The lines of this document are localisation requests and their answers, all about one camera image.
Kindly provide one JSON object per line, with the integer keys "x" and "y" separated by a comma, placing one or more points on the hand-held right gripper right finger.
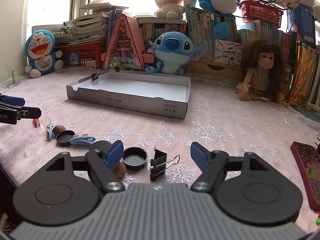
{"x": 199, "y": 155}

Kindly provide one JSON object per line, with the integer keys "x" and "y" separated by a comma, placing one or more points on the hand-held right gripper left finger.
{"x": 115, "y": 153}

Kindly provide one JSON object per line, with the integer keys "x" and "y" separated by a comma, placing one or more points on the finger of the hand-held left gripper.
{"x": 28, "y": 113}
{"x": 13, "y": 101}

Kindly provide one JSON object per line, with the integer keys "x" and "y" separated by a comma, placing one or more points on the red and white plastic clip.
{"x": 36, "y": 122}

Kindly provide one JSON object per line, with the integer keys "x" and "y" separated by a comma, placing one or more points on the brown walnut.
{"x": 120, "y": 170}
{"x": 59, "y": 129}

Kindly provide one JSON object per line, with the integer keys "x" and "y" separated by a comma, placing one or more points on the blue hair clip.
{"x": 81, "y": 140}
{"x": 51, "y": 130}

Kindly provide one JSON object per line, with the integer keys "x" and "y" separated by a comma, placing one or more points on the large black binder clip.
{"x": 158, "y": 166}

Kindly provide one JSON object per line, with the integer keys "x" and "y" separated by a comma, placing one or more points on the shallow white cardboard box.
{"x": 140, "y": 105}

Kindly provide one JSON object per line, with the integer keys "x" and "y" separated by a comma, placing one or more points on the small green tube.
{"x": 12, "y": 77}

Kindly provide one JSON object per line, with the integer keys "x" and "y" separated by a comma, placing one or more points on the pink snowflake tablecloth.
{"x": 225, "y": 120}

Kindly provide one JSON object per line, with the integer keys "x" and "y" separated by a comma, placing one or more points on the blue robot cat plush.
{"x": 40, "y": 47}

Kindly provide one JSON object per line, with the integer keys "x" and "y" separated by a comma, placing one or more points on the small black binder clip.
{"x": 95, "y": 77}

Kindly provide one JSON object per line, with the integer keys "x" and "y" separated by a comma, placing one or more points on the red plastic crate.
{"x": 87, "y": 52}

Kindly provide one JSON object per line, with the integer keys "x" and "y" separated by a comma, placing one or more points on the wooden drawer box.
{"x": 200, "y": 68}

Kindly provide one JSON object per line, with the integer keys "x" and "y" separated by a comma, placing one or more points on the grey folded cloth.
{"x": 68, "y": 27}

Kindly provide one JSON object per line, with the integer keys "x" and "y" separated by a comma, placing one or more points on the stack of lying books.
{"x": 87, "y": 27}

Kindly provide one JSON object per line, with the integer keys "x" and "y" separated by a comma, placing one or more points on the blue alien plush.
{"x": 172, "y": 52}

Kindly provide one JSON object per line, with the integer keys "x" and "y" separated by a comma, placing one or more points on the white printed carton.
{"x": 227, "y": 52}

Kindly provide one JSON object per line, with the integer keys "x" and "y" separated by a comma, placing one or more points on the dark red calculator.
{"x": 307, "y": 170}

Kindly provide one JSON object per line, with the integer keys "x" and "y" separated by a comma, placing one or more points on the pink triangular house model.
{"x": 125, "y": 42}

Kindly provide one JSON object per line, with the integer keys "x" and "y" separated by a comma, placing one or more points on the brown-haired doll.
{"x": 265, "y": 60}

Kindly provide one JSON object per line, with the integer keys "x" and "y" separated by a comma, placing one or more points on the row of thin blue books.
{"x": 112, "y": 27}

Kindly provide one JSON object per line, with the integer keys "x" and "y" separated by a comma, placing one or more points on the white plastic pipes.
{"x": 311, "y": 106}

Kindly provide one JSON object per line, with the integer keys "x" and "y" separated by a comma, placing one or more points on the row of small books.
{"x": 162, "y": 28}

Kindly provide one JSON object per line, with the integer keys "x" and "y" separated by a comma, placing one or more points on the row of tall books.
{"x": 202, "y": 22}

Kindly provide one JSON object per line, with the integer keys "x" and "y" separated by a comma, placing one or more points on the row of thin picture books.
{"x": 306, "y": 75}

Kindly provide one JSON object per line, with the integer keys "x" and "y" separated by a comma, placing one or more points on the row of grey-spined books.
{"x": 270, "y": 32}

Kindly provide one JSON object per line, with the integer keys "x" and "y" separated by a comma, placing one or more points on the red mesh basket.
{"x": 260, "y": 11}

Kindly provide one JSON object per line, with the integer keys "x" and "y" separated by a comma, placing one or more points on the blue carton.
{"x": 303, "y": 20}

